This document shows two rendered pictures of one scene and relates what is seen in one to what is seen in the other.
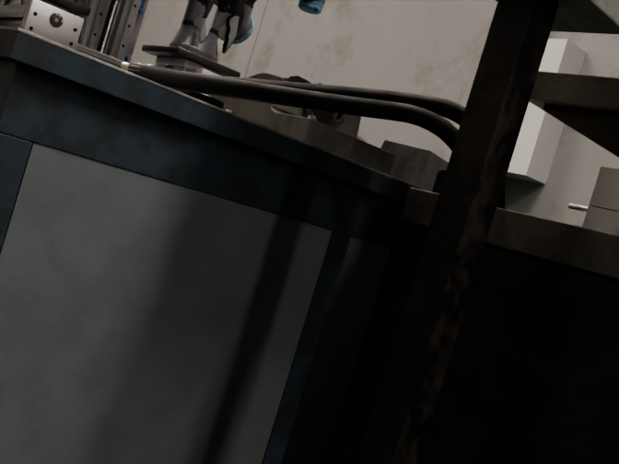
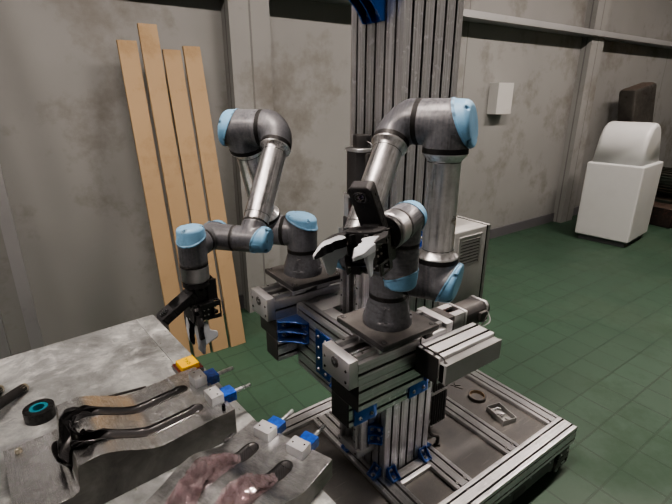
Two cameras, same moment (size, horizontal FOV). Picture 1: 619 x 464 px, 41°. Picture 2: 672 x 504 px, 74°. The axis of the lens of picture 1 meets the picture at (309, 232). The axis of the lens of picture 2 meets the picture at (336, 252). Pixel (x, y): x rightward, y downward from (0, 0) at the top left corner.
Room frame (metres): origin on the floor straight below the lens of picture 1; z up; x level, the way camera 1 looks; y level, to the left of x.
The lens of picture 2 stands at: (2.43, -0.74, 1.69)
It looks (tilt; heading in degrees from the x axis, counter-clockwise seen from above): 19 degrees down; 95
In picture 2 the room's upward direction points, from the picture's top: straight up
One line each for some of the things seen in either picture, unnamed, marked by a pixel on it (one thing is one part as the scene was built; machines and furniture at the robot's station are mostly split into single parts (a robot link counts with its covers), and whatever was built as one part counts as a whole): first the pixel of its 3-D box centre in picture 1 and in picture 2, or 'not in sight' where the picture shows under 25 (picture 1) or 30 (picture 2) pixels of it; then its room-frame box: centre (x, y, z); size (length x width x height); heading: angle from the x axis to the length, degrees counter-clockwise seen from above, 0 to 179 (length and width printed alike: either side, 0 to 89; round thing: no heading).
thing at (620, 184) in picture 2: not in sight; (621, 181); (5.39, 4.90, 0.70); 0.78 x 0.64 x 1.40; 42
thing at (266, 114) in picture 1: (274, 119); (124, 431); (1.80, 0.14, 0.87); 0.50 x 0.26 x 0.14; 45
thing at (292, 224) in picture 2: not in sight; (300, 230); (2.15, 0.87, 1.20); 0.13 x 0.12 x 0.14; 171
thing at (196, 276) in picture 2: not in sight; (194, 273); (1.94, 0.36, 1.23); 0.08 x 0.08 x 0.05
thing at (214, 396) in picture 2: not in sight; (230, 393); (2.03, 0.29, 0.89); 0.13 x 0.05 x 0.05; 45
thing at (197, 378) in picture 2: not in sight; (213, 375); (1.95, 0.37, 0.89); 0.13 x 0.05 x 0.05; 45
